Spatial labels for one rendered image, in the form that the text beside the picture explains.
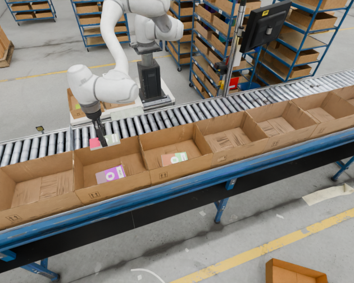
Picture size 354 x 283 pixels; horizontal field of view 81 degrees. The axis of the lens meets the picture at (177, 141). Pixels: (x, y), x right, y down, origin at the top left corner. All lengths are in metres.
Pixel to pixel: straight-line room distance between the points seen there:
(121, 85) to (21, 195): 0.95
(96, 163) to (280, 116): 1.45
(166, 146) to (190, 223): 0.93
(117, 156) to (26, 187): 0.56
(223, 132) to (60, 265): 1.75
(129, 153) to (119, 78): 0.67
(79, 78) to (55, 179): 0.76
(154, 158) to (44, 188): 0.68
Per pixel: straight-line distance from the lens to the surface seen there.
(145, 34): 1.86
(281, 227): 2.34
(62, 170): 1.51
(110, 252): 2.13
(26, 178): 1.58
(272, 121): 1.82
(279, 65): 3.40
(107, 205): 1.25
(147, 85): 2.06
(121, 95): 0.88
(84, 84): 0.94
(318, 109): 2.15
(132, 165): 1.39
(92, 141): 1.24
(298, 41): 3.27
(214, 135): 1.57
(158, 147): 1.46
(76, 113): 2.06
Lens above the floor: 1.99
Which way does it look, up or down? 47 degrees down
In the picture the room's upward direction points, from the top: straight up
